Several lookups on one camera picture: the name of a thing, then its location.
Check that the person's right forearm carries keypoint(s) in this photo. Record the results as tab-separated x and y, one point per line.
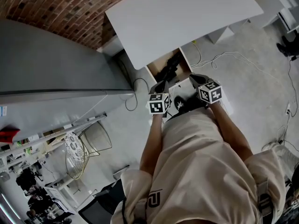
231	134

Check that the cardboard box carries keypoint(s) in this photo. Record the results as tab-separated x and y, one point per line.
52	136

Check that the person's left black shoe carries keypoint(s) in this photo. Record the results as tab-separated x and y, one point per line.
180	104

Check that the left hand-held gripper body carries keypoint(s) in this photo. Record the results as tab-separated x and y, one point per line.
156	107

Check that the person's left forearm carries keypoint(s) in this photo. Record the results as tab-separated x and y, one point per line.
153	146

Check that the white metal shelf rack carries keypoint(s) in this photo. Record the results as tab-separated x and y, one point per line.
70	126

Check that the red cloth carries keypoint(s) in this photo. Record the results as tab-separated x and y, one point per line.
9	134

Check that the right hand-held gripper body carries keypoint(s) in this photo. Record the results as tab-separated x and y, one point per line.
210	93

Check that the black office chair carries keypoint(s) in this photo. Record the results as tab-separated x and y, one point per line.
102	209

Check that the small white power strip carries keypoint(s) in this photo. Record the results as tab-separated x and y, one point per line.
288	109

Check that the white small table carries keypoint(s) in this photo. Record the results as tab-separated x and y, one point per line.
60	195

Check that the beige shirt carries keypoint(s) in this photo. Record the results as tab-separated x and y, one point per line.
201	171

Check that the white desk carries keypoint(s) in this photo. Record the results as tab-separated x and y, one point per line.
175	20

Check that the person's right black shoe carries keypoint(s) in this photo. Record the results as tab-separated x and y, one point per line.
196	102

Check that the person's black shoe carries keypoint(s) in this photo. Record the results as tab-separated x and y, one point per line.
196	102
180	104

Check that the white cabinet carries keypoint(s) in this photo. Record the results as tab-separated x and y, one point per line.
268	3

